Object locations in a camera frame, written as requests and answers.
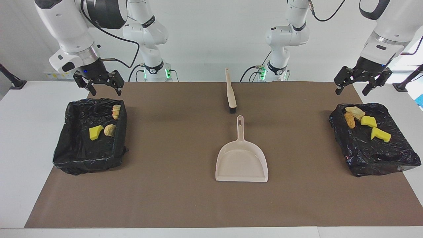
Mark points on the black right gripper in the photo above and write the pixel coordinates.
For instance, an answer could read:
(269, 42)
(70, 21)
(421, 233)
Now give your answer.
(94, 73)

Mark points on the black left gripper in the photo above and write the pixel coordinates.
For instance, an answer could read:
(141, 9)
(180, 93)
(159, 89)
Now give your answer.
(371, 69)

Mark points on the striped bread roll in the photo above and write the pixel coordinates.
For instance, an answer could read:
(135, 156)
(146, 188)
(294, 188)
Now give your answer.
(355, 112)

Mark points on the brown fried bread piece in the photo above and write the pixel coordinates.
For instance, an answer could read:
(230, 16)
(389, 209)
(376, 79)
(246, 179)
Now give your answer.
(349, 120)

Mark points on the small green yellow sponge piece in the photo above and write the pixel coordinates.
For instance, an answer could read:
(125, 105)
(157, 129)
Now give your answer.
(96, 133)

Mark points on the notched yellow green sponge piece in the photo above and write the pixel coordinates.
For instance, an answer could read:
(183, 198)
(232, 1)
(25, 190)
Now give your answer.
(380, 134)

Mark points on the beige hand brush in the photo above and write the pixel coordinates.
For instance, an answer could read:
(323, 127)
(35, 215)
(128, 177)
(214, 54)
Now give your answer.
(230, 92)

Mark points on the beige plastic dustpan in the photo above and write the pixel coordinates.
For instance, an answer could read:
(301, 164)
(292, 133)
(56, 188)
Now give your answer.
(242, 162)

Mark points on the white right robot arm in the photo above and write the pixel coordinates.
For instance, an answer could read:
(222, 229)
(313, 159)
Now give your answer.
(69, 29)

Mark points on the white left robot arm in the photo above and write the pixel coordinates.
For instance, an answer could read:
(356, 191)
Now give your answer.
(286, 34)

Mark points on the bin with black bag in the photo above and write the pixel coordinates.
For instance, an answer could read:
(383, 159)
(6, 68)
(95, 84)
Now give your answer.
(82, 155)
(373, 152)

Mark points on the blue object at edge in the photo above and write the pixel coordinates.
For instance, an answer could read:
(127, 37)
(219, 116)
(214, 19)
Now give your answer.
(421, 100)

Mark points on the brown table mat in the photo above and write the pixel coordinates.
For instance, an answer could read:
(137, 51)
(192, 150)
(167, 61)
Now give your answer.
(165, 198)

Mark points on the black camera stand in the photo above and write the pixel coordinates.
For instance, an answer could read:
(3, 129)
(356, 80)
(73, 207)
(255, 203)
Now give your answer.
(401, 86)
(16, 83)

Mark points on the white wall socket boxes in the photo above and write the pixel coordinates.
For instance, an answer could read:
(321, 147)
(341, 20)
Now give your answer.
(53, 75)

